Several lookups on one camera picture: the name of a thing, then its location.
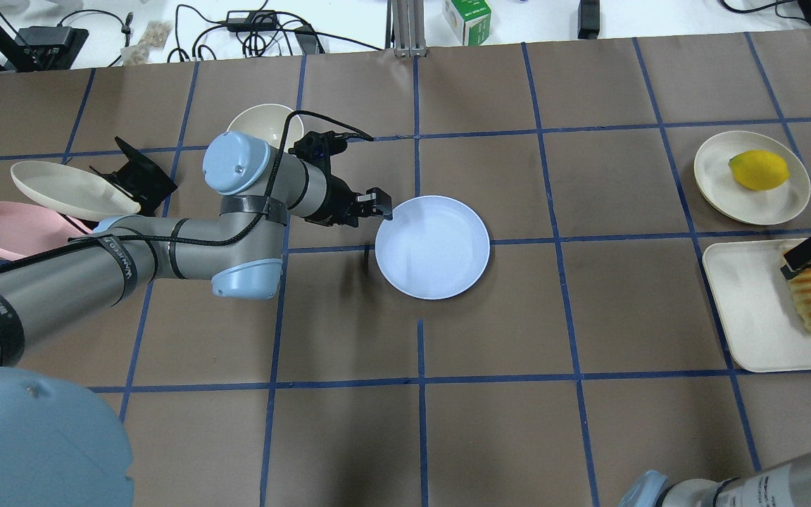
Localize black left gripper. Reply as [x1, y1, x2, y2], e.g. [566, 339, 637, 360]
[303, 169, 395, 268]

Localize blue plate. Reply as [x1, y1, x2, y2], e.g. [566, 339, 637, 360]
[375, 195, 491, 301]

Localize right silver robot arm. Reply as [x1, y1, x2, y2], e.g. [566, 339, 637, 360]
[620, 237, 811, 506]

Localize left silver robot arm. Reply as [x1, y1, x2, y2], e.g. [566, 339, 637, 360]
[0, 127, 392, 506]

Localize cream round plate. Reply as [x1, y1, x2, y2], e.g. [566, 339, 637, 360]
[694, 130, 811, 225]

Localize black plate rack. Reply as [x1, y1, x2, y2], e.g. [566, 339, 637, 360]
[88, 136, 177, 216]

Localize cream plate in rack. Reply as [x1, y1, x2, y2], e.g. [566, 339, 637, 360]
[11, 161, 142, 222]

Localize pink plate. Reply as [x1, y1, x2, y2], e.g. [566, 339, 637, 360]
[0, 201, 92, 261]

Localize white rectangular tray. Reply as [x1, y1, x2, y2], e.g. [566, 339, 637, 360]
[703, 237, 811, 373]

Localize yellow lemon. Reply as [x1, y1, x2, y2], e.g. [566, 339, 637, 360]
[728, 150, 791, 192]

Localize cream ceramic bowl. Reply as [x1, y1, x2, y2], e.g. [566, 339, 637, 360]
[226, 104, 305, 150]

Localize green white carton box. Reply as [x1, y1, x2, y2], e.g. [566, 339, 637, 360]
[442, 1, 492, 46]

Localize black power adapter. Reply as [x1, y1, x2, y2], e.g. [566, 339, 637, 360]
[223, 9, 280, 33]

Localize black monitor stand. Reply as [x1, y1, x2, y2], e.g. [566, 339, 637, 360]
[0, 18, 89, 72]

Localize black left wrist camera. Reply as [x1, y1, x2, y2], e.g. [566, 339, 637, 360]
[287, 131, 351, 174]

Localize aluminium frame post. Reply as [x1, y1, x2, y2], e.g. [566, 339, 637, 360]
[385, 1, 427, 58]

